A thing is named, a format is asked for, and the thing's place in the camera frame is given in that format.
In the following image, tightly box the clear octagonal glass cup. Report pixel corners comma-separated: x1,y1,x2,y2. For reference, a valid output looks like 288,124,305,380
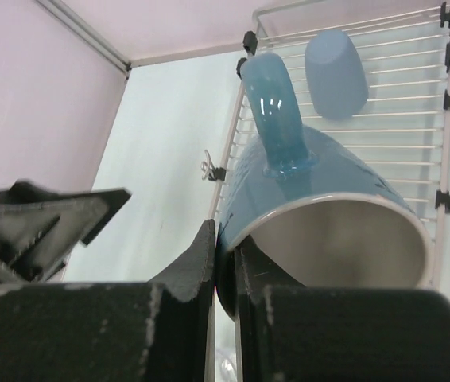
215,347,238,382

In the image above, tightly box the light blue plain cup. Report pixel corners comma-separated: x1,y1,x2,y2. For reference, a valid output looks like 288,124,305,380
305,29,369,121

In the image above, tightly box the blue ribbed flower mug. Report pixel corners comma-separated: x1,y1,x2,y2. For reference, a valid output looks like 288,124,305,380
216,53,433,315

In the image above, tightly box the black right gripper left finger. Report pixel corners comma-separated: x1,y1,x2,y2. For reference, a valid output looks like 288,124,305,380
0,220,215,381

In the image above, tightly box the metal wire dish rack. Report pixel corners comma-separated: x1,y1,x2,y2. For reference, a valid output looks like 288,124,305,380
211,1,450,288

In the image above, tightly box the aluminium frame post left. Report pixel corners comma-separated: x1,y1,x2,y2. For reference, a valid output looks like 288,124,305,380
36,0,131,76

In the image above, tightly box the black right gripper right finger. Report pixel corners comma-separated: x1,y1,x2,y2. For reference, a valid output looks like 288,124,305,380
235,246,450,381

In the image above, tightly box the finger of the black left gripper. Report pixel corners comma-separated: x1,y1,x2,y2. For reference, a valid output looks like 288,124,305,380
0,181,131,281

